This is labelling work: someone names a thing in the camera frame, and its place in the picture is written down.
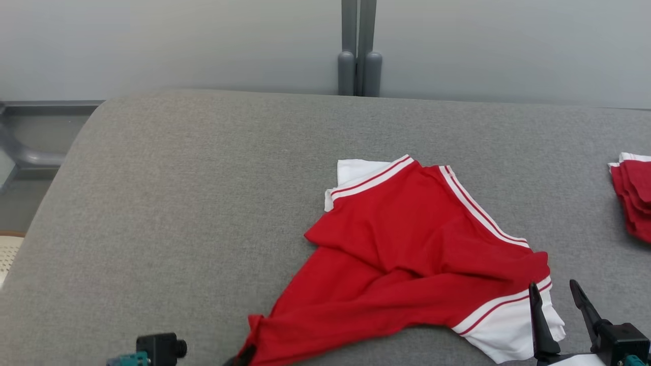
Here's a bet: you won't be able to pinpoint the grey curved tube foot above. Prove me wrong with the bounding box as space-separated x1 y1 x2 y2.
0 122 67 179

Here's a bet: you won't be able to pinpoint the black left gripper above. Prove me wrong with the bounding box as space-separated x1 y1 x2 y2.
107 333 256 366

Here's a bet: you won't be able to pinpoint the red jersey white trim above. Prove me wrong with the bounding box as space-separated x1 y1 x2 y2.
608 152 651 245

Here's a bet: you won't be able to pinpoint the cream perforated laundry basket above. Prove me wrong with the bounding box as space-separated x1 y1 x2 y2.
0 234 25 288

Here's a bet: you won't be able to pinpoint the grey partition post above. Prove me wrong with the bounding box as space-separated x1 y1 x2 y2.
338 0 383 97

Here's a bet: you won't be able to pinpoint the red Bulls jersey white sleeves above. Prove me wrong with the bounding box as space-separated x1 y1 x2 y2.
239 154 567 366

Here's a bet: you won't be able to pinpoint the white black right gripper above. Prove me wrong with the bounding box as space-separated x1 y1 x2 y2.
529 279 651 366

